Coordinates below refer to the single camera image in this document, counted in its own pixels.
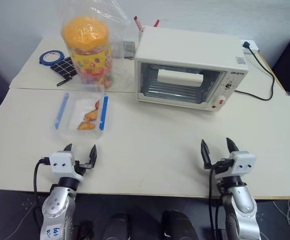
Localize black grid pouch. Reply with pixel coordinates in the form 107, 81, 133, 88
50, 56, 79, 87

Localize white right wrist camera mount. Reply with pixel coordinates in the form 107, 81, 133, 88
228, 150, 257, 176

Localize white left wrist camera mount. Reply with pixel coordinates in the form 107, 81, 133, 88
49, 150, 84, 181

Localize black power cable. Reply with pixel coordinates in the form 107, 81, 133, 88
234, 41, 276, 102

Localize white toaster oven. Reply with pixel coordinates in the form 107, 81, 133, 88
134, 25, 249, 112

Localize white power strip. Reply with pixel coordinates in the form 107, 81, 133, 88
239, 39, 259, 55

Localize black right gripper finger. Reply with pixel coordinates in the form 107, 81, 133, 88
225, 137, 240, 154
200, 139, 213, 169

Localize red marker pen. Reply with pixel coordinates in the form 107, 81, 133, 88
133, 15, 144, 34

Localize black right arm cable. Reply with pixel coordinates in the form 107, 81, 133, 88
207, 160, 226, 240

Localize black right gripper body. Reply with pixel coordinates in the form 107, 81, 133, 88
209, 158, 235, 181

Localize small clear box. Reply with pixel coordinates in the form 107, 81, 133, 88
123, 39, 137, 60

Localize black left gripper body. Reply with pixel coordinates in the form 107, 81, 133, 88
72, 159, 96, 177

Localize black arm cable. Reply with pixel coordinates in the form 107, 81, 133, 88
33, 156, 51, 226
207, 160, 226, 240

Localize dark rounded shape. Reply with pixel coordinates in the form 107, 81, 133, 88
104, 211, 136, 240
161, 209, 193, 240

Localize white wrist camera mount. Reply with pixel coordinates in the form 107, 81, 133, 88
49, 150, 84, 181
228, 150, 257, 176

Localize blue tape roll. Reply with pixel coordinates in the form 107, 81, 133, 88
39, 50, 66, 67

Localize clear plastic bag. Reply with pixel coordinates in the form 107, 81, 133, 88
53, 0, 136, 91

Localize clear container with blue clips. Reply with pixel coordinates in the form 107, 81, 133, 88
53, 84, 110, 140

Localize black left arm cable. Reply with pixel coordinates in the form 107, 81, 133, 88
33, 156, 51, 226

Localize snack jar with orange lid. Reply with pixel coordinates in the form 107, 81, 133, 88
60, 15, 116, 89

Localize fried pastry pieces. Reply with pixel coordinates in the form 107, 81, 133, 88
83, 108, 101, 121

